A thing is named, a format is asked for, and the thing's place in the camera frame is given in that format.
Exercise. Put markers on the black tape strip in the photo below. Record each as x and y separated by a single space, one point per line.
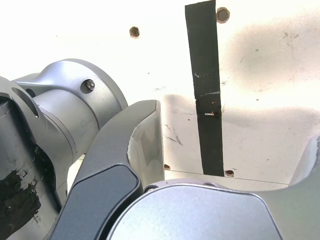
206 62

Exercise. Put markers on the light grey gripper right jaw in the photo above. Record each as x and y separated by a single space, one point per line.
200 212

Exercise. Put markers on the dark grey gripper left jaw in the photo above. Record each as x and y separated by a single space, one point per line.
105 160

